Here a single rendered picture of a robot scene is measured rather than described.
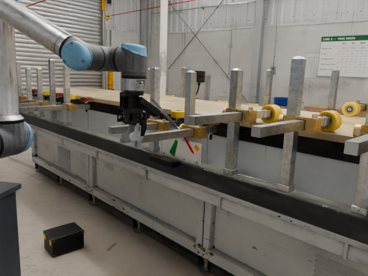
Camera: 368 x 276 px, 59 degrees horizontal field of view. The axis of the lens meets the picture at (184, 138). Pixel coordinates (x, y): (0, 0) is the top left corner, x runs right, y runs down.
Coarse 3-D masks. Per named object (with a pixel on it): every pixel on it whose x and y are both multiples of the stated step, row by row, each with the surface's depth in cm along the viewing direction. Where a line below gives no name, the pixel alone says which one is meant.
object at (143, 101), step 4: (140, 100) 120; (144, 100) 120; (140, 104) 120; (144, 104) 121; (148, 104) 122; (148, 108) 122; (152, 108) 123; (156, 108) 125; (148, 112) 126; (152, 112) 124; (156, 112) 125; (152, 116) 128; (156, 116) 127
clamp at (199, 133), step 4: (184, 124) 149; (184, 128) 148; (192, 128) 144; (196, 128) 143; (200, 128) 141; (204, 128) 143; (196, 132) 143; (200, 132) 142; (204, 132) 144; (188, 136) 147; (192, 136) 145; (196, 136) 143; (200, 136) 142; (204, 136) 144
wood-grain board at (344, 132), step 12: (96, 96) 257; (108, 96) 262; (144, 96) 277; (168, 96) 288; (168, 108) 186; (180, 108) 189; (204, 108) 194; (216, 108) 197; (348, 120) 162; (360, 120) 163; (300, 132) 129; (324, 132) 123; (336, 132) 124; (348, 132) 125
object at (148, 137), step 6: (210, 126) 152; (216, 126) 154; (156, 132) 132; (162, 132) 133; (168, 132) 133; (174, 132) 136; (180, 132) 138; (186, 132) 141; (192, 132) 143; (210, 132) 152; (144, 138) 125; (150, 138) 127; (156, 138) 129; (162, 138) 131; (168, 138) 134; (174, 138) 136
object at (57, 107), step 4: (28, 108) 214; (32, 108) 215; (36, 108) 217; (40, 108) 218; (44, 108) 220; (48, 108) 222; (52, 108) 224; (56, 108) 226; (60, 108) 228; (64, 108) 230; (76, 108) 236; (80, 108) 239; (84, 108) 241
